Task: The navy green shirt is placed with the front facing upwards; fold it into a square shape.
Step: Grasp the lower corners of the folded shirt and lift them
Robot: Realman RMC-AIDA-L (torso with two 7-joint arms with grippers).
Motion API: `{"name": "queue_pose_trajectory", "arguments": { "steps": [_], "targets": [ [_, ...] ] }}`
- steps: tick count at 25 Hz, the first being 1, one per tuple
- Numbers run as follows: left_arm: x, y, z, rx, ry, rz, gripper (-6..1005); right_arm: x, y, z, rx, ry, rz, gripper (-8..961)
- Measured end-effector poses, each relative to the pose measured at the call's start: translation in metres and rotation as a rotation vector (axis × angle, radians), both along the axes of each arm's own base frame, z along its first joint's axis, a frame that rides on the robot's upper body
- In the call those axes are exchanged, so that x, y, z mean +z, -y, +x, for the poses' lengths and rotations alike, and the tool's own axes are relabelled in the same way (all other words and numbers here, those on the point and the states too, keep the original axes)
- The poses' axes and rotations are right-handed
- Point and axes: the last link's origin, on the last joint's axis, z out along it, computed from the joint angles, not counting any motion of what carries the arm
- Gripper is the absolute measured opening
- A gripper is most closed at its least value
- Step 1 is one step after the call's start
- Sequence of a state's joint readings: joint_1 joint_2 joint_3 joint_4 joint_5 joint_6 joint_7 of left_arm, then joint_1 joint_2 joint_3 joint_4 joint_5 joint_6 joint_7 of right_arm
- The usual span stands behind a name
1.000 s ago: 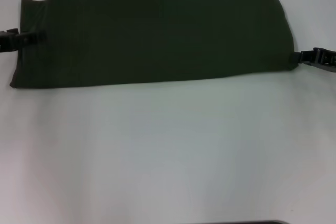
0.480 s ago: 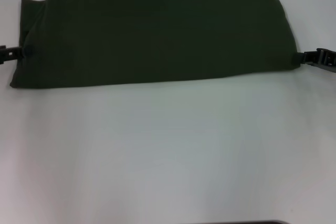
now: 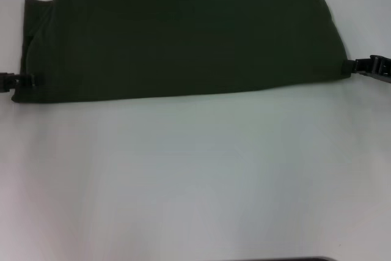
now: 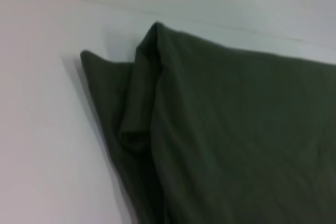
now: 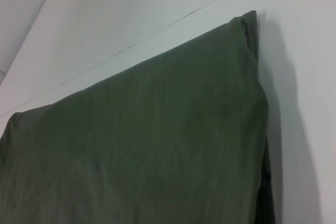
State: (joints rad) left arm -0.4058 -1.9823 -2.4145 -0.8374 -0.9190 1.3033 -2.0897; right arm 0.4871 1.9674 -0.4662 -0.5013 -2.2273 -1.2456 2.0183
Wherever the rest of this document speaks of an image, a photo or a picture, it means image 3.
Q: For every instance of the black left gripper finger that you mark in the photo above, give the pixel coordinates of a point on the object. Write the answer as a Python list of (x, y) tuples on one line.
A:
[(21, 81)]

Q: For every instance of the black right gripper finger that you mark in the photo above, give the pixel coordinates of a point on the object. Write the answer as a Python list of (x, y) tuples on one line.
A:
[(366, 67)]

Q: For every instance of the dark green FREE! t-shirt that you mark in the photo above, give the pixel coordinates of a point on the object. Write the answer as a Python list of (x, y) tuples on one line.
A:
[(183, 38)]

